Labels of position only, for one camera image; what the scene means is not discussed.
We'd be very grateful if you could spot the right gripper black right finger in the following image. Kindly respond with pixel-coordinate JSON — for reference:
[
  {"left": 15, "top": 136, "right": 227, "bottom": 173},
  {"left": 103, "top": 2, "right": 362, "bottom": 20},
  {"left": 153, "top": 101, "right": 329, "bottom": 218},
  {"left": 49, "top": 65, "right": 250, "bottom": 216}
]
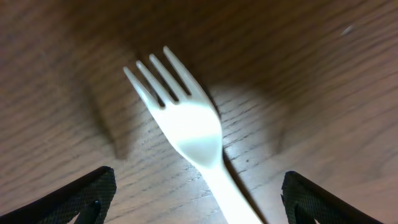
[{"left": 281, "top": 171, "right": 381, "bottom": 224}]

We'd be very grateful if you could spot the white plastic fork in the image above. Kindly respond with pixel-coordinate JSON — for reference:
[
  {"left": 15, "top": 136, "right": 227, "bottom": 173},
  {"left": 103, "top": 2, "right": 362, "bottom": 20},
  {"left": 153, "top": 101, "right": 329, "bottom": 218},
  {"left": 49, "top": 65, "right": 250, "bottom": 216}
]
[{"left": 123, "top": 47, "right": 262, "bottom": 223}]

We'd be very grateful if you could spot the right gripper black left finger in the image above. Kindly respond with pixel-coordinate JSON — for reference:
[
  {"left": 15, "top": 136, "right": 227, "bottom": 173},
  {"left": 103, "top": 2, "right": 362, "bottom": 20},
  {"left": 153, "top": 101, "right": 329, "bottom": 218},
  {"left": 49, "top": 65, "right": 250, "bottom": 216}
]
[{"left": 1, "top": 166, "right": 116, "bottom": 224}]

